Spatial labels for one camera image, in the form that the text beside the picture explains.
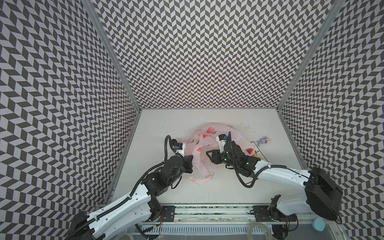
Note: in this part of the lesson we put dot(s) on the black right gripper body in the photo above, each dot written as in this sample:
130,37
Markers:
216,156

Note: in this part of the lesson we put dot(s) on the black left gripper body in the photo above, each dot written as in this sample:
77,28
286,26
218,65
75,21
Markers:
187,165

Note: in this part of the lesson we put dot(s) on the pink plastic bag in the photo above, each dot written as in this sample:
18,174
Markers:
205,139

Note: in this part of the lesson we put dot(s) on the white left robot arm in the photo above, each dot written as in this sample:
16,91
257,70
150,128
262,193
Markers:
153,183

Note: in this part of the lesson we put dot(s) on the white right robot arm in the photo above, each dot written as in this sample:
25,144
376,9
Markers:
317,193

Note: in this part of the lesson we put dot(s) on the white mat black border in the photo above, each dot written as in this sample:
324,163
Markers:
258,153

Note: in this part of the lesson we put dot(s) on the purple small toy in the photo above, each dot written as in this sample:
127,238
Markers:
263,140

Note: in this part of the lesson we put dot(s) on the clear tube loop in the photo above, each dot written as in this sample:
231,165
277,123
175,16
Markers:
259,229

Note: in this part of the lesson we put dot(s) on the light blue round cap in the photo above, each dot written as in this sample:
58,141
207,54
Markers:
319,225

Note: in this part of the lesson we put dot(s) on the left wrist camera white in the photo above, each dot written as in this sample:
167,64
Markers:
179,148

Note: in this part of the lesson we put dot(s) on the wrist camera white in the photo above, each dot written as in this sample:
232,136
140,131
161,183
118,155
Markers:
179,148
222,140

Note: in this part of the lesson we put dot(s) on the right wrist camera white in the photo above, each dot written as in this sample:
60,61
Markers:
222,140

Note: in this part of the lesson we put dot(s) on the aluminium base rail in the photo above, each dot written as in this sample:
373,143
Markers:
210,214

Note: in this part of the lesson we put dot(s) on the aluminium corner post right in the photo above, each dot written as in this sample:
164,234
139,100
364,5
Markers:
324,28

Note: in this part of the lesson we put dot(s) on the aluminium corner post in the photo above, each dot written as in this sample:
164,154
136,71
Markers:
324,28
89,8

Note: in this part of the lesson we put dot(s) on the aluminium corner post left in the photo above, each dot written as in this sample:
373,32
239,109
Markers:
89,8

